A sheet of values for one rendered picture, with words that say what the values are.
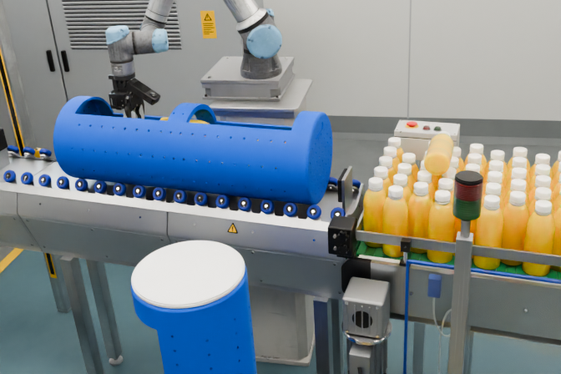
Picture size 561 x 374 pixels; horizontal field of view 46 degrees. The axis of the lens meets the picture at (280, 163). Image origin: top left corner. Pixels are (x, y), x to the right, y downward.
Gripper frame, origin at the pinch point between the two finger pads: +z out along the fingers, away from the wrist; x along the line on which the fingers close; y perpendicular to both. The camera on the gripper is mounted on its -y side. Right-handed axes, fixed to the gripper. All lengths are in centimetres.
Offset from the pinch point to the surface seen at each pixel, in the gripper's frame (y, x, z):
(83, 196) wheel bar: 15.3, 16.9, 18.9
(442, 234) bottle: -105, 25, 12
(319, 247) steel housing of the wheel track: -69, 19, 25
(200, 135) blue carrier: -31.9, 16.1, -7.2
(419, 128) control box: -92, -22, 2
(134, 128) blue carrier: -9.0, 15.8, -7.5
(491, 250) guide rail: -118, 26, 14
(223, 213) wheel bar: -36.8, 16.8, 18.7
